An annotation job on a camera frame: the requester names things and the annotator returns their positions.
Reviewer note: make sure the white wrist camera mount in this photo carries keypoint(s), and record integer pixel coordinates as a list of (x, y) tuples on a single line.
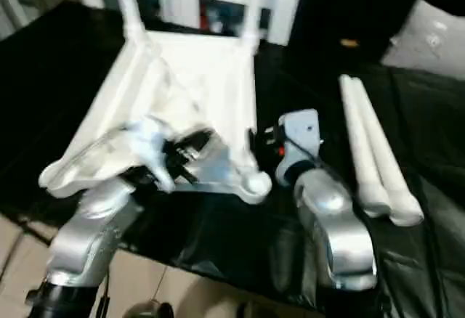
[(149, 143), (301, 133)]

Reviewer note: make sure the black furniture with gold label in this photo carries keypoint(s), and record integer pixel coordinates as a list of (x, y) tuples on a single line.
[(345, 6)]

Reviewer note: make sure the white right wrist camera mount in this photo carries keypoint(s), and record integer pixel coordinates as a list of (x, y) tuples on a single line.
[(301, 133)]

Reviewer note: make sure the red figurine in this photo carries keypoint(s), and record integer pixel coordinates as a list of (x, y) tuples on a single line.
[(203, 9)]

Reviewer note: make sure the white plastic table top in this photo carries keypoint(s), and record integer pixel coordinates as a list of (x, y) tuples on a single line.
[(203, 78)]

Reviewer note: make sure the white plastic table leg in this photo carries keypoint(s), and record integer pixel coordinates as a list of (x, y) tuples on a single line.
[(363, 143), (130, 2), (388, 158), (256, 6)]

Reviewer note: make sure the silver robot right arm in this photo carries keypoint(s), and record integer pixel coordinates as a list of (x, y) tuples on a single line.
[(338, 223)]

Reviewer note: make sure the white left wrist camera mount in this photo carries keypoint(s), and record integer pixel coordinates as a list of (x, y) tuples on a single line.
[(149, 143)]

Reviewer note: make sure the grey padded backrest cushion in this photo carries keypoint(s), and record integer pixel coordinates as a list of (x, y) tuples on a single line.
[(428, 42)]

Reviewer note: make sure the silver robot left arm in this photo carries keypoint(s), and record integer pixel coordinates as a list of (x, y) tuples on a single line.
[(91, 231)]

